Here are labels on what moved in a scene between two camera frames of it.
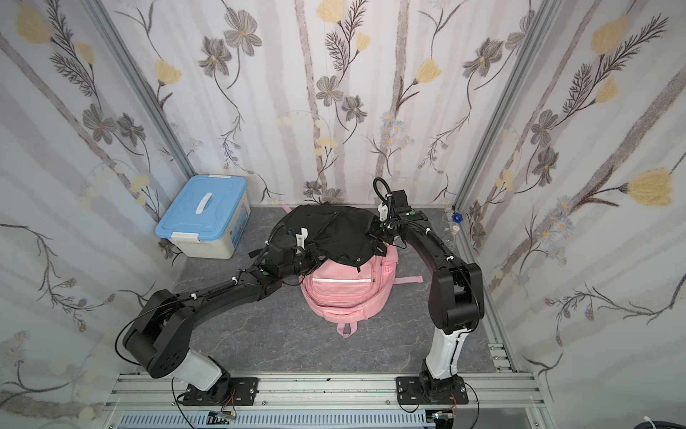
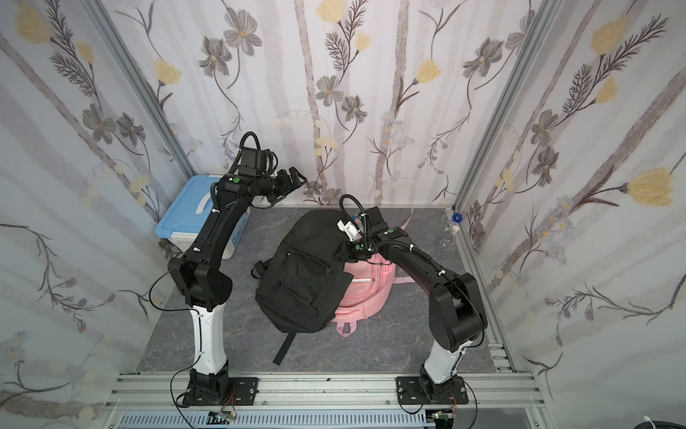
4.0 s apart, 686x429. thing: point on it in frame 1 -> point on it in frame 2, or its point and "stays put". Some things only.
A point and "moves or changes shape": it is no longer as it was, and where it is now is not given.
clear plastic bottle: (451, 232) stays put
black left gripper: (313, 258) -> (286, 186)
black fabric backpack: (343, 233) moves or changes shape
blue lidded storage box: (207, 218) stays put
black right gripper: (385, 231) -> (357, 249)
